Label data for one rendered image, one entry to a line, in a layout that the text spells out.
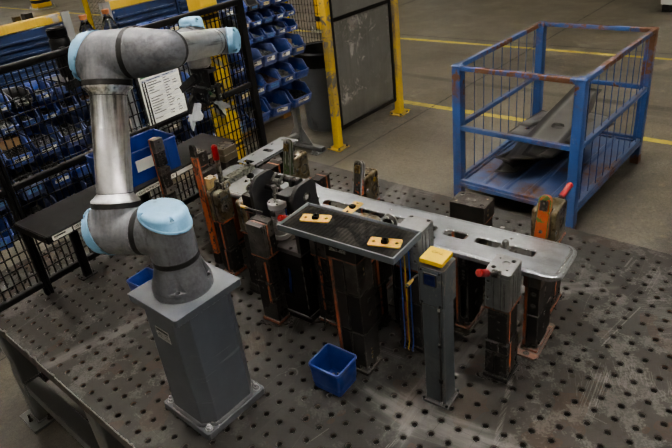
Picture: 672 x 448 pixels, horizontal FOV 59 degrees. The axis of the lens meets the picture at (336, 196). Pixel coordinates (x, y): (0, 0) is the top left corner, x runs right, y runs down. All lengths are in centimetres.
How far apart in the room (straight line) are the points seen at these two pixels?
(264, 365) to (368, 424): 39
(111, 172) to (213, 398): 64
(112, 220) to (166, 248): 15
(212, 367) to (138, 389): 38
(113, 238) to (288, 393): 67
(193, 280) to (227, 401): 39
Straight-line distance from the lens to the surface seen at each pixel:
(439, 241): 177
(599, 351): 191
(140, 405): 189
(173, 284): 150
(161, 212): 144
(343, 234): 153
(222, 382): 166
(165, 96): 264
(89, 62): 150
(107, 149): 150
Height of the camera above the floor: 195
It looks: 27 degrees down
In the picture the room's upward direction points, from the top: 7 degrees counter-clockwise
